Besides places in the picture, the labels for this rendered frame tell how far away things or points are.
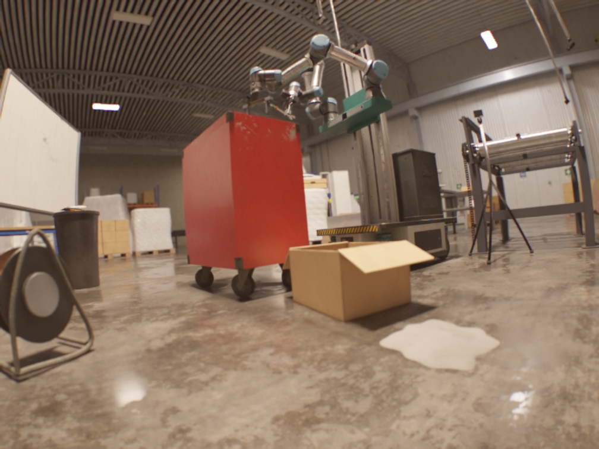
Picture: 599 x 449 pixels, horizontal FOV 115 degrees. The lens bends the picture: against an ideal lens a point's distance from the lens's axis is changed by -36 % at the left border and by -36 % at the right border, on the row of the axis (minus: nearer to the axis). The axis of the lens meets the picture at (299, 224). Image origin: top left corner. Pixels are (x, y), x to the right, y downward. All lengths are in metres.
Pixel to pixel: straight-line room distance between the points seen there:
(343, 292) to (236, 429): 0.62
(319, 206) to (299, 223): 3.77
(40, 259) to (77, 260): 1.65
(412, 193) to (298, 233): 0.93
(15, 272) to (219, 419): 0.62
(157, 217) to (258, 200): 7.55
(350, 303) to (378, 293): 0.12
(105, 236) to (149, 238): 1.34
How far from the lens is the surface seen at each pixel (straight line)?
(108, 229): 8.49
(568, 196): 10.40
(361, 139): 2.39
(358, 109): 2.11
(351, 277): 1.00
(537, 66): 13.72
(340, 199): 6.14
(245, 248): 1.43
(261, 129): 1.60
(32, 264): 0.91
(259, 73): 1.89
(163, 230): 8.94
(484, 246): 2.60
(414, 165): 2.19
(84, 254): 2.57
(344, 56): 2.02
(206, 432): 0.53
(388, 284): 1.11
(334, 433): 0.50
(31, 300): 0.89
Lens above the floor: 0.31
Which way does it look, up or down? 1 degrees up
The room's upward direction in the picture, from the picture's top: 5 degrees counter-clockwise
